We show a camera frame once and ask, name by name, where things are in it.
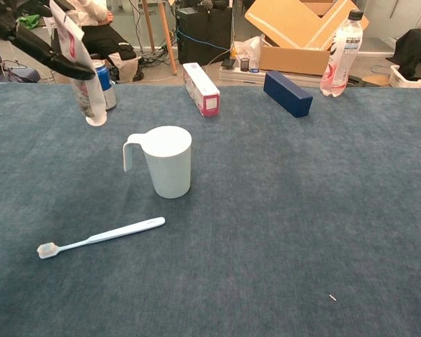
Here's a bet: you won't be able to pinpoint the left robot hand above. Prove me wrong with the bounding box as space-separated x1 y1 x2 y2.
0 0 96 128

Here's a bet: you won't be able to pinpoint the white printed toothpaste tube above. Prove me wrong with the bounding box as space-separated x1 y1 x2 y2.
48 0 109 127

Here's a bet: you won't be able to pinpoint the white cup with handle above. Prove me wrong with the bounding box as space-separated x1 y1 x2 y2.
122 125 193 199

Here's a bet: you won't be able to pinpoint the light blue toothbrush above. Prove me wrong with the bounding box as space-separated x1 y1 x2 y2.
36 216 166 260

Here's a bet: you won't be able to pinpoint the blue soda can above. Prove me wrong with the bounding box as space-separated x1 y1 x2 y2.
93 60 117 112

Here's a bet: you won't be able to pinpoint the white pink box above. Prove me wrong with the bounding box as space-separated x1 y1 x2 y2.
182 62 221 118

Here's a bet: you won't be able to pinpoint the green bag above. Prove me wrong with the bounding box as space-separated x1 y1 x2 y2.
17 13 43 32

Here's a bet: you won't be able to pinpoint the dark blue padded seat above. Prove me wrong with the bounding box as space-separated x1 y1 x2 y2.
0 29 41 84

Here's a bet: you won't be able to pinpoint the person in beige trousers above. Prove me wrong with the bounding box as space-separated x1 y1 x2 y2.
44 0 145 84

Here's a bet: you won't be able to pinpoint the wooden easel legs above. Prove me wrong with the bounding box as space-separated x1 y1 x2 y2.
140 0 178 77

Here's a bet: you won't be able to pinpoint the black computer tower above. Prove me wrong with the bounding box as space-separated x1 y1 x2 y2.
175 6 233 67

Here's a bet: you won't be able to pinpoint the aluminium profile rails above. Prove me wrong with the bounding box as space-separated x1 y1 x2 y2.
218 65 326 88

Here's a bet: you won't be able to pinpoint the white plastic bag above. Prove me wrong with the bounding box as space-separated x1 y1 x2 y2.
231 34 266 70

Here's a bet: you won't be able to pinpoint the dark blue long box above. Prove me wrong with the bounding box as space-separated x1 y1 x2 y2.
263 70 314 119

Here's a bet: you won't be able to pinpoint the brown cardboard box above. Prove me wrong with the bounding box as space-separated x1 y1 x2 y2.
244 0 370 77

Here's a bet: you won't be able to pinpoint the blue felt table mat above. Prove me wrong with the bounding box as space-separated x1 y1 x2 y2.
0 82 421 337

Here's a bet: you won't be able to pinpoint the pink drink plastic bottle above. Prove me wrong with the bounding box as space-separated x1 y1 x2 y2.
319 9 364 98

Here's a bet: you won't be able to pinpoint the white storage bin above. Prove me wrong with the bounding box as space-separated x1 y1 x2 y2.
388 65 421 88

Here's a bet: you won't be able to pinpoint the black cloth cover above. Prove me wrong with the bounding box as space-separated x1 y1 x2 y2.
394 28 421 80

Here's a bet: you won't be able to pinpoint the blue network cable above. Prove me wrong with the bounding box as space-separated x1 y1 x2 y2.
177 27 229 53

